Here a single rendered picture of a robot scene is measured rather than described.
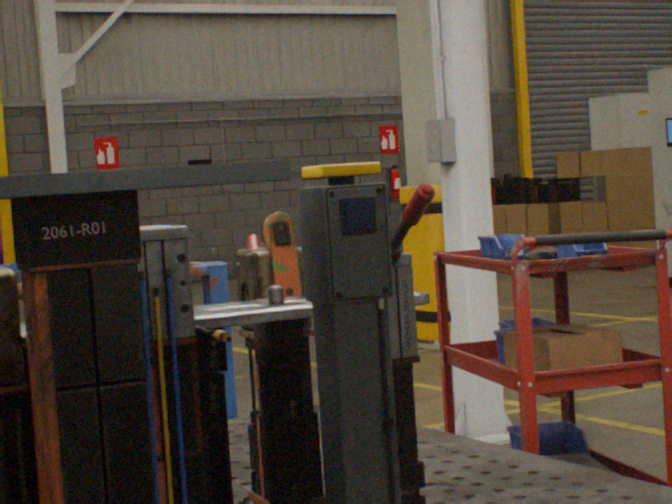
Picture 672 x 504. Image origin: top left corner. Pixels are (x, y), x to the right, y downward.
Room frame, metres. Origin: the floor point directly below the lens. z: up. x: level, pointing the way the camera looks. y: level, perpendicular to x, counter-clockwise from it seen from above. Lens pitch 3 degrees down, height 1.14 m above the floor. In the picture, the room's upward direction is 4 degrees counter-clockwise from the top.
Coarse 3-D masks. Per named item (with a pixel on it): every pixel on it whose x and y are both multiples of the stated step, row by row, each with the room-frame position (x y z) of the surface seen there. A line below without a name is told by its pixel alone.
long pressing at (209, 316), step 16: (208, 304) 1.59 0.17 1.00; (224, 304) 1.58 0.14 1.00; (240, 304) 1.56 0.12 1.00; (256, 304) 1.55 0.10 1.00; (272, 304) 1.53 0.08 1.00; (288, 304) 1.52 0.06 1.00; (304, 304) 1.47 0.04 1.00; (416, 304) 1.51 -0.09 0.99; (208, 320) 1.42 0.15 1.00; (224, 320) 1.42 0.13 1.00; (240, 320) 1.43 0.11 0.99; (256, 320) 1.44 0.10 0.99; (272, 320) 1.44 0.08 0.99
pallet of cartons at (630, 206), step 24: (576, 168) 14.85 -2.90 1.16; (600, 168) 14.53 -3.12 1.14; (624, 168) 14.19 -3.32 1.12; (648, 168) 14.29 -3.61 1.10; (624, 192) 14.21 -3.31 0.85; (648, 192) 14.28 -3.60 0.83; (576, 216) 14.89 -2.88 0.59; (600, 216) 14.55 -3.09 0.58; (624, 216) 14.23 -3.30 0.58; (648, 216) 14.27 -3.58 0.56; (648, 264) 14.24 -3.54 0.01
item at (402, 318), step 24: (408, 264) 1.38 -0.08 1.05; (408, 288) 1.38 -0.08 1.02; (408, 312) 1.38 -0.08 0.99; (408, 336) 1.38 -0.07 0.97; (408, 360) 1.38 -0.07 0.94; (408, 384) 1.39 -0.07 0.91; (408, 408) 1.39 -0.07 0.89; (408, 432) 1.39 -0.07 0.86; (408, 456) 1.39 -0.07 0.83; (408, 480) 1.38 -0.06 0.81
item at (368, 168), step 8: (304, 168) 1.23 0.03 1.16; (312, 168) 1.21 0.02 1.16; (320, 168) 1.19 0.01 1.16; (328, 168) 1.18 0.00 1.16; (336, 168) 1.19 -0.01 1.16; (344, 168) 1.19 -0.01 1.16; (352, 168) 1.19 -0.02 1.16; (360, 168) 1.20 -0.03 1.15; (368, 168) 1.20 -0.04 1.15; (376, 168) 1.20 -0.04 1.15; (304, 176) 1.23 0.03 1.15; (312, 176) 1.21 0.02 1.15; (320, 176) 1.19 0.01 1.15; (328, 176) 1.18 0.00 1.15; (336, 176) 1.19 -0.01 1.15; (344, 176) 1.20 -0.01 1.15; (352, 176) 1.21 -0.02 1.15; (328, 184) 1.22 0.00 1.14; (336, 184) 1.21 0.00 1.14; (344, 184) 1.21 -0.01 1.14
